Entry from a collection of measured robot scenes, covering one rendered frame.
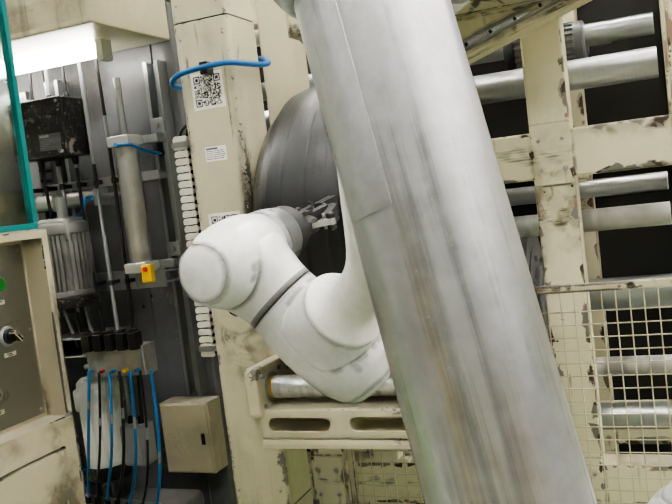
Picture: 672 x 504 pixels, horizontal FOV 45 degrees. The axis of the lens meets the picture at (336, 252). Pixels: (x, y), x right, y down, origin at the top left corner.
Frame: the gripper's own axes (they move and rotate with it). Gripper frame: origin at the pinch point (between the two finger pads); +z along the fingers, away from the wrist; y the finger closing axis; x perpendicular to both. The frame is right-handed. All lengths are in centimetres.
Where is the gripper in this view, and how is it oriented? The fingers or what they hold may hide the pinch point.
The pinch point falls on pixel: (326, 207)
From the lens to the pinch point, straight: 134.0
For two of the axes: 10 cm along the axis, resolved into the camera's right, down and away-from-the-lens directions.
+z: 3.4, -2.5, 9.1
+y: -9.2, 0.8, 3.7
